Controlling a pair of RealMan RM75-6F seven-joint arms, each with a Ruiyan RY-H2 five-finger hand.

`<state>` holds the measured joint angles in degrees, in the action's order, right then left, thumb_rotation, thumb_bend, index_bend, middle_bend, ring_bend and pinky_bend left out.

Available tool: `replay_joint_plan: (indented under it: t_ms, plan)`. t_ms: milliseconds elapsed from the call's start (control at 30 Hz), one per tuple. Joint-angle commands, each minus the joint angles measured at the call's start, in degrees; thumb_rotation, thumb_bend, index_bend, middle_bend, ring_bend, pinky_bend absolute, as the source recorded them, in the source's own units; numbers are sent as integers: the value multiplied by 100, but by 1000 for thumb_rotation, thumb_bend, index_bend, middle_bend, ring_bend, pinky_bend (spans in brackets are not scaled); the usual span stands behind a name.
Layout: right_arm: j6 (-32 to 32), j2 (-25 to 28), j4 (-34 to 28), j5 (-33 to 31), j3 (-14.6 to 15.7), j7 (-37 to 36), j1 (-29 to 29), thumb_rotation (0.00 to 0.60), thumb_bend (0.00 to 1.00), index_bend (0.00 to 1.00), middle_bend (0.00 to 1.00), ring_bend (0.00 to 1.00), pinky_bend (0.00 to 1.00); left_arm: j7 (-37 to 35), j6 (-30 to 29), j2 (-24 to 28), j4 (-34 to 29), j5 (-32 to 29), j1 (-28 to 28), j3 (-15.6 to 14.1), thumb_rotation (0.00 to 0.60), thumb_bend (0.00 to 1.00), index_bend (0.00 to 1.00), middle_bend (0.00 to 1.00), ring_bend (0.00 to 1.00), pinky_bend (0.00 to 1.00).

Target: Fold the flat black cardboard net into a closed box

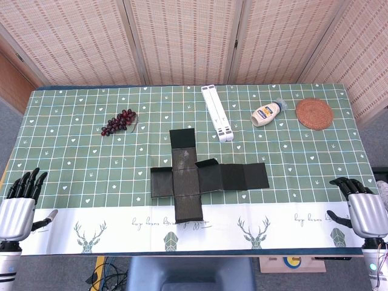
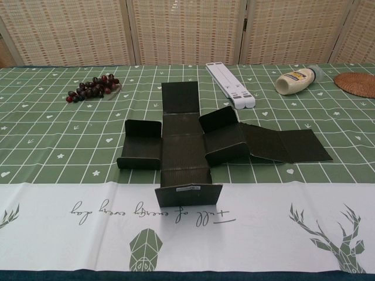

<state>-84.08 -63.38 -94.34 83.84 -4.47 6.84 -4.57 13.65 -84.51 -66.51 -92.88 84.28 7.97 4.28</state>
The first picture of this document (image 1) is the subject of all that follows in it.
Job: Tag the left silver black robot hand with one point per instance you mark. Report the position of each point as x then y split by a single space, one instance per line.
16 218

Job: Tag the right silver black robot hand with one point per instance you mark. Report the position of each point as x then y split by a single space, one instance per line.
368 215

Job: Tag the black cardboard box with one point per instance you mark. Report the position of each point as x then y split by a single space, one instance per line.
185 182

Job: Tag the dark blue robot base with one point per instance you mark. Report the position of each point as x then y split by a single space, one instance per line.
191 276

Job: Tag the green grid tablecloth with deer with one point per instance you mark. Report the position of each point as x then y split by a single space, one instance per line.
60 151

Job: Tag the round brown woven coaster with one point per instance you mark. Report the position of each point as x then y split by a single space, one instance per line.
314 114

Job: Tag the brown wooden door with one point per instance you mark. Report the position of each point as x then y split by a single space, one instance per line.
12 85

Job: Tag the dark red grape bunch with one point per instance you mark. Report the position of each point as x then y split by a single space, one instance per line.
118 122

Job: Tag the mayonnaise squeeze bottle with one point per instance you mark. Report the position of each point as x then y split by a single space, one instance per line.
266 113

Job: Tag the white folding laptop stand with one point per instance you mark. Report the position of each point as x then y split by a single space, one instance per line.
218 115

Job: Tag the woven bamboo folding screen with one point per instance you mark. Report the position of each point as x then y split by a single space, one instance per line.
182 36

